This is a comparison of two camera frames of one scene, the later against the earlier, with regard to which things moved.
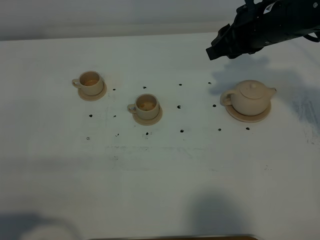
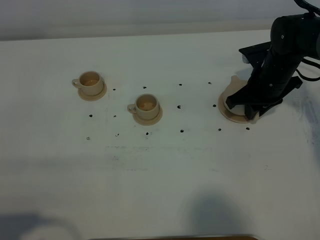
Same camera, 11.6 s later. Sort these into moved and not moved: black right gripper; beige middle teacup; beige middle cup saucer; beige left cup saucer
Moved: black right gripper
Not moved: beige middle cup saucer; beige middle teacup; beige left cup saucer
